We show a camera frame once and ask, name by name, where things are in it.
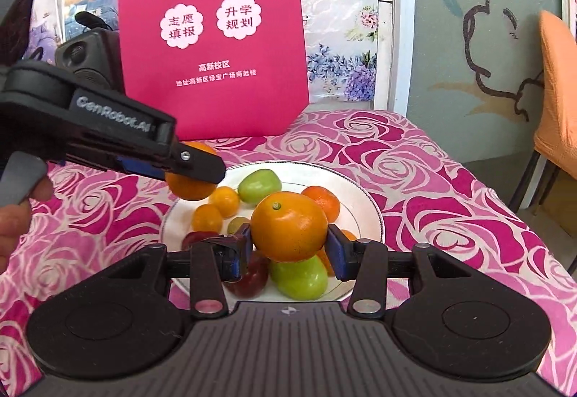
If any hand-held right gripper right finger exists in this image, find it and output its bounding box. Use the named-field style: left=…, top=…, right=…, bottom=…
left=327, top=223, right=470, bottom=317

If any small orange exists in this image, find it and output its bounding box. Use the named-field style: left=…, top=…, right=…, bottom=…
left=191, top=204, right=224, bottom=233

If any dark red apple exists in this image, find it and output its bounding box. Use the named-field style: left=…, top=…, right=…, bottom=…
left=224, top=250, right=271, bottom=299
left=181, top=231, right=221, bottom=251

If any person's left hand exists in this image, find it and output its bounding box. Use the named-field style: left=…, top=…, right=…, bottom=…
left=0, top=180, right=54, bottom=274

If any pink rose tablecloth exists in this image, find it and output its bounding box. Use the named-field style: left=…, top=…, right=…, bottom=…
left=0, top=110, right=577, bottom=397

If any black microphone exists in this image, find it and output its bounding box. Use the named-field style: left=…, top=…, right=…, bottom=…
left=74, top=10, right=113, bottom=32

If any orange chair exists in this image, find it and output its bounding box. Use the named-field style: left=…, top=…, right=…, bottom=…
left=509, top=10, right=577, bottom=213

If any pink tote bag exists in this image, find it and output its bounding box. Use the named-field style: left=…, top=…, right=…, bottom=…
left=118, top=0, right=311, bottom=141

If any green apple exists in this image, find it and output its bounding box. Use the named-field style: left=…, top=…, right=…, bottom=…
left=269, top=256, right=329, bottom=301
left=237, top=169, right=282, bottom=205

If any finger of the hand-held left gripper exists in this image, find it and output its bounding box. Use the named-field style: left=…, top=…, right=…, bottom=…
left=115, top=140, right=226, bottom=187

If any white plate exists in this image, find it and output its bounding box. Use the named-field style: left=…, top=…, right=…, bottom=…
left=160, top=160, right=385, bottom=302

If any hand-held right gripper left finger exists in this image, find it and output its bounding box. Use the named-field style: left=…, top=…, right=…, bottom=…
left=108, top=223, right=254, bottom=320

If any white door frame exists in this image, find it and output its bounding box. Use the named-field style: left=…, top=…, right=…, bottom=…
left=374, top=0, right=415, bottom=114

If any black speaker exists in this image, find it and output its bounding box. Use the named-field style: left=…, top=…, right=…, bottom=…
left=54, top=30, right=127, bottom=93

